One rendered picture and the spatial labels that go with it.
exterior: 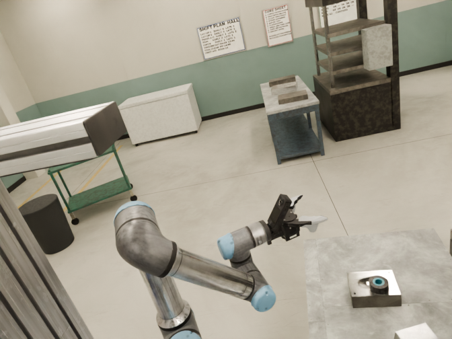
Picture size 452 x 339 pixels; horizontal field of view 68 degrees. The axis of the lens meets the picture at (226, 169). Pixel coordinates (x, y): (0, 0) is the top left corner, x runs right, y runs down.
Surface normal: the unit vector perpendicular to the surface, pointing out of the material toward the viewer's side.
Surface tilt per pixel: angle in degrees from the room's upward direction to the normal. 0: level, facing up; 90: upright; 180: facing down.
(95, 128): 90
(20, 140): 90
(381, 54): 90
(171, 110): 90
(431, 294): 0
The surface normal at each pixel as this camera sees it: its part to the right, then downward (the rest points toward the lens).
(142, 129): -0.04, 0.43
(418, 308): -0.24, -0.88
